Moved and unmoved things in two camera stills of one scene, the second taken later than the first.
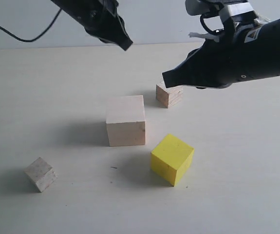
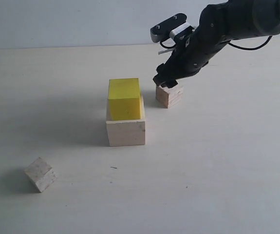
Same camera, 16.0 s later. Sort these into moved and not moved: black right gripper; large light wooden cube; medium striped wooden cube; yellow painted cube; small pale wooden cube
Moved: yellow painted cube; black right gripper
Not moved: medium striped wooden cube; small pale wooden cube; large light wooden cube
